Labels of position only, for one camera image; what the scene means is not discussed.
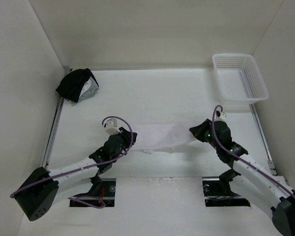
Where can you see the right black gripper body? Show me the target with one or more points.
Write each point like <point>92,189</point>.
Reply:
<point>213,143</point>

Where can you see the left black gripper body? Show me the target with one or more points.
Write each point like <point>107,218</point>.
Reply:
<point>117,155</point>

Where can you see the white tank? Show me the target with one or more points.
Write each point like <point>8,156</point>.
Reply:
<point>155,137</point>
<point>86,86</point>

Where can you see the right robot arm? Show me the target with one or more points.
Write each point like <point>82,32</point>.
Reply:
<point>249,179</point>

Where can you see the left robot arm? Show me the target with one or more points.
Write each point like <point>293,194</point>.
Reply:
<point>43,188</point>

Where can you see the grey folded tank top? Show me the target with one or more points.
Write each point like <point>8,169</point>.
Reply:
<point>88,94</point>

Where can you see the white folded tank top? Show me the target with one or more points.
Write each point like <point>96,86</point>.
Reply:
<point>86,86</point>

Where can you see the black folded tank top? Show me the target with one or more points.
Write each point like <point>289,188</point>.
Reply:
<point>71,85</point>

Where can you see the white plastic basket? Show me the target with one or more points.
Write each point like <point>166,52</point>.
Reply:
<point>239,79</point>

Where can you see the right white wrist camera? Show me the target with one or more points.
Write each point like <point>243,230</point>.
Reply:
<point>221,116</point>

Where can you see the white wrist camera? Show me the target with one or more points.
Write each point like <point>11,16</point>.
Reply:
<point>111,126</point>
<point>221,116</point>

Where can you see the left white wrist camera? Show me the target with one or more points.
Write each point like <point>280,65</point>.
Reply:
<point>111,126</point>

